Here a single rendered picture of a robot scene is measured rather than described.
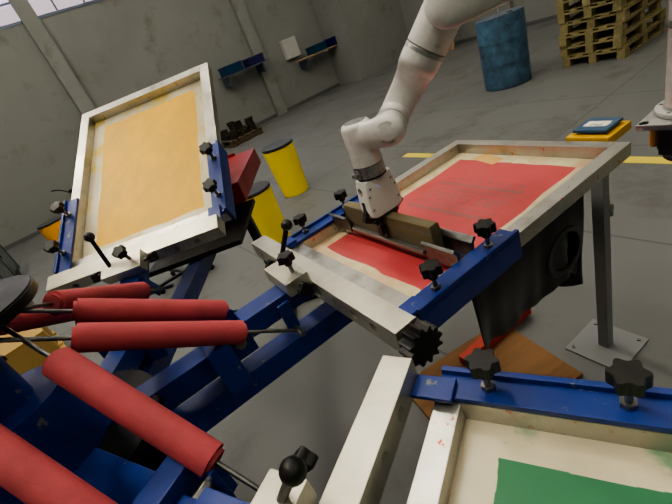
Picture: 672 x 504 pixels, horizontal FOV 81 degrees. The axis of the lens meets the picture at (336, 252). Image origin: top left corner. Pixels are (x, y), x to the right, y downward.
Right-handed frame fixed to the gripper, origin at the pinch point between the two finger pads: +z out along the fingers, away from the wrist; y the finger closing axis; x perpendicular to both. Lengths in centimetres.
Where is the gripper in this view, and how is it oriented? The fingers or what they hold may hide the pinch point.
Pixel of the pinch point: (388, 226)
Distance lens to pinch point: 105.7
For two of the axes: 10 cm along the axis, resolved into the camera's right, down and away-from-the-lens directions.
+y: 7.8, -5.2, 3.5
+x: -5.3, -2.4, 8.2
